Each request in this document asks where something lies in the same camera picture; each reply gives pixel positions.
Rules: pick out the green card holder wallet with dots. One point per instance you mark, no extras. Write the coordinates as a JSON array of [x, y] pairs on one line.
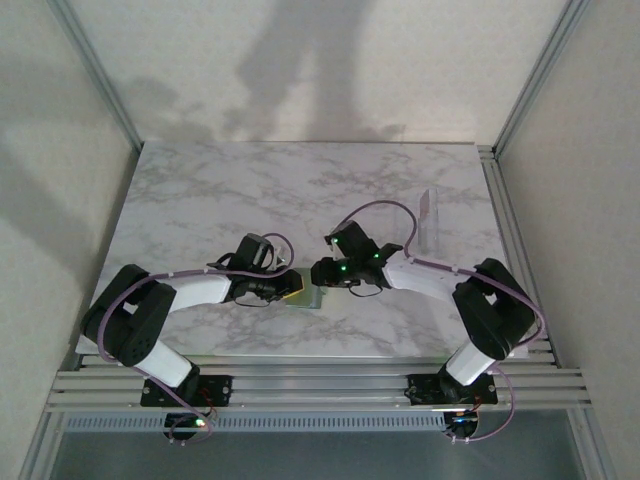
[[312, 300]]

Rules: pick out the clear plastic tube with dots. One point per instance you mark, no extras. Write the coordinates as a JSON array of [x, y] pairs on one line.
[[430, 220]]

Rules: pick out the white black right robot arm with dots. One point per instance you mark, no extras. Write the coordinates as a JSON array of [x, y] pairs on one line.
[[425, 277]]

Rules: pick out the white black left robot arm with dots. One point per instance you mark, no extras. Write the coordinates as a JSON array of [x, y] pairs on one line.
[[200, 292]]

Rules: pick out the aluminium mounting rails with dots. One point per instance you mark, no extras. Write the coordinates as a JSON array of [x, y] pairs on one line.
[[325, 385]]

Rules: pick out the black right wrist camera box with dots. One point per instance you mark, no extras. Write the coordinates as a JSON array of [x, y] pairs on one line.
[[352, 240]]

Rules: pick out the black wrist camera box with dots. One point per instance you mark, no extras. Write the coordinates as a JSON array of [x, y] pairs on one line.
[[252, 250], [352, 240]]

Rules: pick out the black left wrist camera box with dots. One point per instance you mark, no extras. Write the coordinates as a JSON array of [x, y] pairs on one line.
[[252, 250]]

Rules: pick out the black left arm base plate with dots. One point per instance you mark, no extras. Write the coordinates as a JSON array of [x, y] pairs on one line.
[[217, 390]]

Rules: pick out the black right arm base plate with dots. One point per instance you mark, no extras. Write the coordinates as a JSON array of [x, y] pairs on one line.
[[422, 387]]

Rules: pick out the aluminium side rail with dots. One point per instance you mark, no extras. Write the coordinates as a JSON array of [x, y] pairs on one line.
[[510, 220]]

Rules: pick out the aluminium frame post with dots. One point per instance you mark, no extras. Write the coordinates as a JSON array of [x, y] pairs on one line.
[[540, 75], [95, 75]]

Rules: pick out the aluminium frame leg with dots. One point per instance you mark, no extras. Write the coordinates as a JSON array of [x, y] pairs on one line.
[[595, 447], [40, 447]]

